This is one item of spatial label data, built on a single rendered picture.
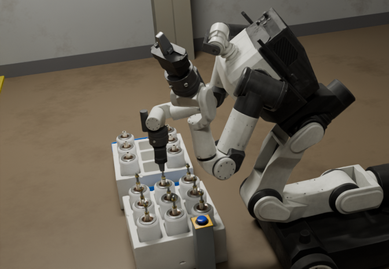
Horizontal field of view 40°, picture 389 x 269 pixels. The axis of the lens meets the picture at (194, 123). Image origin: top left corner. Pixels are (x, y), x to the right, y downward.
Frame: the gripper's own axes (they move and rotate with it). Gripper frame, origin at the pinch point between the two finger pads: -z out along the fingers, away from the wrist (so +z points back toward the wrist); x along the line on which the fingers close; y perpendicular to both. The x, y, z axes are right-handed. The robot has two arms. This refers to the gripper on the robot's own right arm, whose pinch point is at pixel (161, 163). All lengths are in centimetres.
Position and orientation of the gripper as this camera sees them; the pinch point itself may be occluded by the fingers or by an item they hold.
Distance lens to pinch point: 239.9
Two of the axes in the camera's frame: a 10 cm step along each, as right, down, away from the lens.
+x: -0.7, -4.5, 8.9
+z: -0.7, -8.9, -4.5
